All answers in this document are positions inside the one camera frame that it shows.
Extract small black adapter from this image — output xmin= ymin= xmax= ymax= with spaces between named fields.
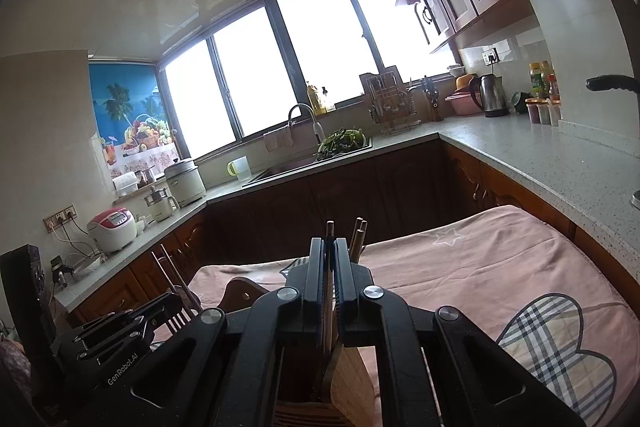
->
xmin=50 ymin=257 xmax=76 ymax=288

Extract kitchen window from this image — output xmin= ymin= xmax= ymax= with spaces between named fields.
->
xmin=155 ymin=0 xmax=463 ymax=160

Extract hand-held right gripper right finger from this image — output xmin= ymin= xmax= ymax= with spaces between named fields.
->
xmin=334 ymin=238 xmax=586 ymax=427

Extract wire dish rack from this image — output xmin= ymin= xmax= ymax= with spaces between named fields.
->
xmin=359 ymin=66 xmax=423 ymax=135

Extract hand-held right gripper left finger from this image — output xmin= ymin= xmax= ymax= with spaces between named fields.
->
xmin=90 ymin=238 xmax=329 ymax=427

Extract wooden base cabinets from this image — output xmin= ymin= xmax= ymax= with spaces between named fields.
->
xmin=52 ymin=139 xmax=640 ymax=333

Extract pink basin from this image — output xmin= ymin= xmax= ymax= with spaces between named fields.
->
xmin=444 ymin=92 xmax=483 ymax=116

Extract wooden utensil holder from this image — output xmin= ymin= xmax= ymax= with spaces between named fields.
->
xmin=220 ymin=279 xmax=381 ymax=427

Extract power cable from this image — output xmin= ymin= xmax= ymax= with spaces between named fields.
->
xmin=50 ymin=214 xmax=91 ymax=258

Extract black pan handle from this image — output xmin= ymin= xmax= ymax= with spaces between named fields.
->
xmin=586 ymin=75 xmax=640 ymax=94

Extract pink cloth with plaid hearts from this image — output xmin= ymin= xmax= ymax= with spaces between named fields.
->
xmin=150 ymin=205 xmax=640 ymax=427

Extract green label bottle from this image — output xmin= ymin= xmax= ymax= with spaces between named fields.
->
xmin=529 ymin=63 xmax=546 ymax=100

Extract pale dish cloth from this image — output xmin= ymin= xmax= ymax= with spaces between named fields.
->
xmin=263 ymin=125 xmax=296 ymax=152

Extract wall socket strip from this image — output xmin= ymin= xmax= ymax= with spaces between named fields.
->
xmin=42 ymin=204 xmax=77 ymax=233

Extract white mug green handle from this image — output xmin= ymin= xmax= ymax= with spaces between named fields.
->
xmin=227 ymin=155 xmax=251 ymax=178

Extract kitchen faucet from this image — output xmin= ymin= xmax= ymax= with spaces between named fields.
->
xmin=287 ymin=103 xmax=326 ymax=146

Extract light wooden chopstick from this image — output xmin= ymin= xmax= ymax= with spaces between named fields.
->
xmin=320 ymin=220 xmax=337 ymax=388

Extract steel electric kettle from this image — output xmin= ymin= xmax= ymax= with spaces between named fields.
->
xmin=467 ymin=74 xmax=511 ymax=118

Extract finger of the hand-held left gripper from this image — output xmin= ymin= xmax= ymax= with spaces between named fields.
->
xmin=75 ymin=293 xmax=184 ymax=360

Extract green vegetables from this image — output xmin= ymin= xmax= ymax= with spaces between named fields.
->
xmin=315 ymin=128 xmax=368 ymax=160

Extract red white rice cooker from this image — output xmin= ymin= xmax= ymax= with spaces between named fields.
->
xmin=87 ymin=206 xmax=138 ymax=254

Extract wooden cutting board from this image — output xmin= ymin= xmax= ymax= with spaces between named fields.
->
xmin=359 ymin=66 xmax=403 ymax=108

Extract fruit print window blind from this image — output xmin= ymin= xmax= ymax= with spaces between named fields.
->
xmin=89 ymin=62 xmax=181 ymax=180

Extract small white kitchen appliance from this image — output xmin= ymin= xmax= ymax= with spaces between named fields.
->
xmin=144 ymin=187 xmax=180 ymax=223

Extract kitchen sink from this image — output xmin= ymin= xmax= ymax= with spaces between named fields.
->
xmin=241 ymin=142 xmax=373 ymax=188

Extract beige rice cooker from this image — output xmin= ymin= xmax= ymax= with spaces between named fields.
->
xmin=164 ymin=158 xmax=207 ymax=206

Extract black upright device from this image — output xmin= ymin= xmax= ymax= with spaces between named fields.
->
xmin=0 ymin=244 xmax=56 ymax=408

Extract knife block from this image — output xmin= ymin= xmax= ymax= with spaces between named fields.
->
xmin=421 ymin=76 xmax=445 ymax=122

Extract metal chopstick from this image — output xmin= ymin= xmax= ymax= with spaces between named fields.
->
xmin=158 ymin=245 xmax=173 ymax=295
xmin=161 ymin=247 xmax=178 ymax=297

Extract metal fork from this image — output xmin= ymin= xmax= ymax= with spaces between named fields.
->
xmin=162 ymin=309 xmax=198 ymax=337

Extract grey stone countertop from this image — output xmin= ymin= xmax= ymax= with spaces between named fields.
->
xmin=52 ymin=112 xmax=640 ymax=308

